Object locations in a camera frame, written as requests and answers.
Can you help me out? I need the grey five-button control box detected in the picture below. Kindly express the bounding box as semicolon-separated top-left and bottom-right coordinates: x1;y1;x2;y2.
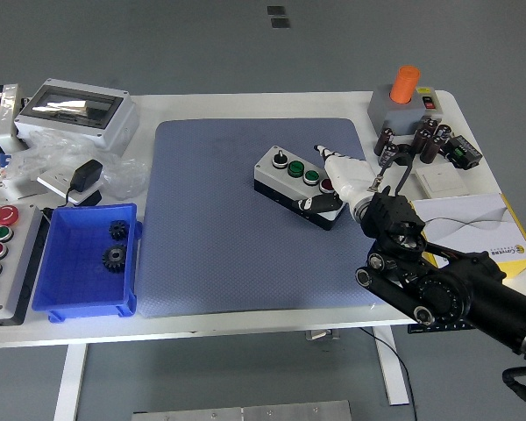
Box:
0;203;49;328

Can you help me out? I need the white table leg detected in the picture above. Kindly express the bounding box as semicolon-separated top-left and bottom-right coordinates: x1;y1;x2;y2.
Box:
53;344;89;421
373;326;411;407

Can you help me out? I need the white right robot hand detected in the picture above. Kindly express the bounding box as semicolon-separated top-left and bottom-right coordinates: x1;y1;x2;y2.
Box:
292;143;380;217

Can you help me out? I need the large black gear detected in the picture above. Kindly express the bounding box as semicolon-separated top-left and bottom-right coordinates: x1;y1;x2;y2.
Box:
101;243;128;274

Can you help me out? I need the small black gear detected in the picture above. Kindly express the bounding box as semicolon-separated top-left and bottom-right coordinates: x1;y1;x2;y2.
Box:
108;220;131;241

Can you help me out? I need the grey metal plate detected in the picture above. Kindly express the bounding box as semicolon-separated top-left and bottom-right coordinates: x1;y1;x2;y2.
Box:
131;399;352;421

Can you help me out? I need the grey switch box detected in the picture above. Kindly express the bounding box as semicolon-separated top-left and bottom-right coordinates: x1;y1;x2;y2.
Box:
367;84;444;137

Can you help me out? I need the grey enclosure with clear window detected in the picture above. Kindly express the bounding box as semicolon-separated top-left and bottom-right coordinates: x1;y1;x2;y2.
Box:
13;78;140;153

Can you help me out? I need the grey four-button control box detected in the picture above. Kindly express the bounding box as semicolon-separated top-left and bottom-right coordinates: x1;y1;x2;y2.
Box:
252;145;348;232

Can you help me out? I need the clear plastic bag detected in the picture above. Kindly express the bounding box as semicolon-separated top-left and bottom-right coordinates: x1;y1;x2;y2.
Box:
8;129;153;201

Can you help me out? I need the white wall switch plate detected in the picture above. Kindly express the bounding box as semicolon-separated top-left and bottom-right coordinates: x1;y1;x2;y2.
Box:
414;164;470;197

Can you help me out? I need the grey-blue textured mat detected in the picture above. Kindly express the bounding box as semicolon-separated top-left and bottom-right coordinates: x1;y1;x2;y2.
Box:
136;117;400;319

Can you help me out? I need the silver and black device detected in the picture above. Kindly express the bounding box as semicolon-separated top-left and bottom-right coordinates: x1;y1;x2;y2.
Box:
0;83;27;163

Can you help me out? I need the thin black cable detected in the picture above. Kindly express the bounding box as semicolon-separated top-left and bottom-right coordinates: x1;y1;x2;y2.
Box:
359;326;420;421

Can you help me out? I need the orange cylinder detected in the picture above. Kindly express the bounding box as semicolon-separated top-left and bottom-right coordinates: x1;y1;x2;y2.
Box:
389;65;422;105

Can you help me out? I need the white socket panel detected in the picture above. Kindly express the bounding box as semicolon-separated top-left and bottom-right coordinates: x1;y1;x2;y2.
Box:
36;168;103;207

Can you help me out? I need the black ring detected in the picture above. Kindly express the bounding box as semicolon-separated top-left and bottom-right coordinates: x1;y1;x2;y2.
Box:
396;143;416;166

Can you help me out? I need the black power adapter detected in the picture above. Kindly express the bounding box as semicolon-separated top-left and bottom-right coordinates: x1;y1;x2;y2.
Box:
65;159;104;207

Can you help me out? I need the blue plastic bin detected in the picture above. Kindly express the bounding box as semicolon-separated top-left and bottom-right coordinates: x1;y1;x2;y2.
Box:
31;203;144;325

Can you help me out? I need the black table control panel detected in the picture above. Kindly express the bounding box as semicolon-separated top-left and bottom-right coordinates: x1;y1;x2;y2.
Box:
407;322;474;335

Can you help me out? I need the black module with green terminal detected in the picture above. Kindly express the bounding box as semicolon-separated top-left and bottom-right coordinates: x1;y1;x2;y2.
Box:
440;134;484;171

